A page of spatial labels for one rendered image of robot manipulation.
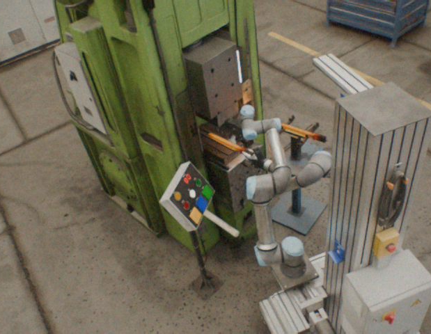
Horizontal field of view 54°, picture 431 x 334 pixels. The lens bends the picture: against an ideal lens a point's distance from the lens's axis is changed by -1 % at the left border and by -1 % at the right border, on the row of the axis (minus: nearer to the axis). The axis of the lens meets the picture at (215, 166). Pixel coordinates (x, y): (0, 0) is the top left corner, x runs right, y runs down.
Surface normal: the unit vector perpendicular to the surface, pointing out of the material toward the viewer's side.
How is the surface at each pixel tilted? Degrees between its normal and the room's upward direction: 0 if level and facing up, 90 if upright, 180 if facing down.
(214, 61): 90
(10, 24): 90
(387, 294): 0
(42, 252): 0
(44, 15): 90
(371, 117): 0
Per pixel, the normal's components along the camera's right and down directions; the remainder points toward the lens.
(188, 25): 0.70, 0.41
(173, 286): -0.14, -0.73
